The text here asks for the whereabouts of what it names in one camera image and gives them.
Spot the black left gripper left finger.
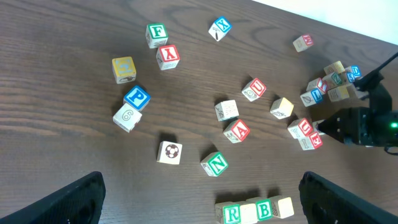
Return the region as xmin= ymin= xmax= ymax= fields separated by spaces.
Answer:
xmin=1 ymin=171 xmax=106 ymax=224

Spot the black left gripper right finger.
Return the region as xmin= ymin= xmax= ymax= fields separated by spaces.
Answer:
xmin=298 ymin=171 xmax=397 ymax=224

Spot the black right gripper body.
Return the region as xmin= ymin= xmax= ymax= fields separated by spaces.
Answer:
xmin=318 ymin=71 xmax=397 ymax=147

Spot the yellow o block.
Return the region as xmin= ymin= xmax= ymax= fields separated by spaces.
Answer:
xmin=270 ymin=98 xmax=294 ymax=119
xmin=269 ymin=195 xmax=294 ymax=219
xmin=238 ymin=201 xmax=258 ymax=224

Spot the green B block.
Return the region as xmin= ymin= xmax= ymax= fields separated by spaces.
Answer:
xmin=246 ymin=197 xmax=273 ymax=222

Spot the green R block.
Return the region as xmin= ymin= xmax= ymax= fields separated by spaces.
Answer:
xmin=215 ymin=202 xmax=241 ymax=224

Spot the blue T block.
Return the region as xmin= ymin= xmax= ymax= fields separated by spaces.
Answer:
xmin=312 ymin=119 xmax=325 ymax=136

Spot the blue 5 block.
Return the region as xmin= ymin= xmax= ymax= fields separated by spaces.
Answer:
xmin=339 ymin=72 xmax=356 ymax=85

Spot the blue D block upper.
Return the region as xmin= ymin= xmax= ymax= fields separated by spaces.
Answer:
xmin=345 ymin=65 xmax=362 ymax=78

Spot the red E block lower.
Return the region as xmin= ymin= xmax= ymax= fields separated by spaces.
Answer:
xmin=298 ymin=132 xmax=323 ymax=151

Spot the red e block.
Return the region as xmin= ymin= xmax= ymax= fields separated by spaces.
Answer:
xmin=298 ymin=132 xmax=323 ymax=151
xmin=293 ymin=34 xmax=314 ymax=52

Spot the green Z block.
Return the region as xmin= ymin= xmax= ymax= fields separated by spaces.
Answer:
xmin=322 ymin=72 xmax=343 ymax=90

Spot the blue L block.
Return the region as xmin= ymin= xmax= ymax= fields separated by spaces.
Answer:
xmin=300 ymin=88 xmax=323 ymax=107

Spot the yellow block top right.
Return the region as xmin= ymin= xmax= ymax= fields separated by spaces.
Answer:
xmin=324 ymin=61 xmax=345 ymax=75

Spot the red I block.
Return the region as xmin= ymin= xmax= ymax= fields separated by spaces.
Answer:
xmin=306 ymin=78 xmax=327 ymax=95

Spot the red U block lower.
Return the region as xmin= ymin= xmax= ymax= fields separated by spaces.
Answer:
xmin=287 ymin=118 xmax=313 ymax=139

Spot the red u block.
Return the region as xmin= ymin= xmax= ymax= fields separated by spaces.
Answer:
xmin=241 ymin=78 xmax=267 ymax=101
xmin=287 ymin=118 xmax=313 ymax=139

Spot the wooden block red edge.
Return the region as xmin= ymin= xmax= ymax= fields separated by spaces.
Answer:
xmin=113 ymin=103 xmax=142 ymax=133

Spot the wooden block flower picture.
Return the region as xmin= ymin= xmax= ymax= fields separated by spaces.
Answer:
xmin=157 ymin=141 xmax=182 ymax=165

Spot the red E block top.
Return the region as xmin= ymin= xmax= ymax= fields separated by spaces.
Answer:
xmin=293 ymin=34 xmax=314 ymax=52

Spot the red A block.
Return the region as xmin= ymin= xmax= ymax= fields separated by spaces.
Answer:
xmin=223 ymin=119 xmax=251 ymax=144

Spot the green N block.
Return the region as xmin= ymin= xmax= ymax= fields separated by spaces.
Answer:
xmin=200 ymin=152 xmax=229 ymax=177

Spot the blue P block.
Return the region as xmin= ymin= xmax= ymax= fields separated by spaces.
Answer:
xmin=123 ymin=85 xmax=151 ymax=111

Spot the red U block upper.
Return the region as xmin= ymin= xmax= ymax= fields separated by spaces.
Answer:
xmin=241 ymin=78 xmax=267 ymax=101

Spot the wooden block green edge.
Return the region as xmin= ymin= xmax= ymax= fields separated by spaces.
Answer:
xmin=215 ymin=100 xmax=239 ymax=121

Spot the yellow block far left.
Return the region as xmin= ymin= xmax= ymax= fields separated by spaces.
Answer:
xmin=112 ymin=57 xmax=137 ymax=84

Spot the red Y block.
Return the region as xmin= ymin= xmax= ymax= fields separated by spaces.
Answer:
xmin=156 ymin=45 xmax=180 ymax=70

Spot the blue X block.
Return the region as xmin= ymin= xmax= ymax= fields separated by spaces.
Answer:
xmin=208 ymin=16 xmax=233 ymax=42

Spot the green F block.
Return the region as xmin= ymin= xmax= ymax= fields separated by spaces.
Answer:
xmin=146 ymin=23 xmax=169 ymax=49

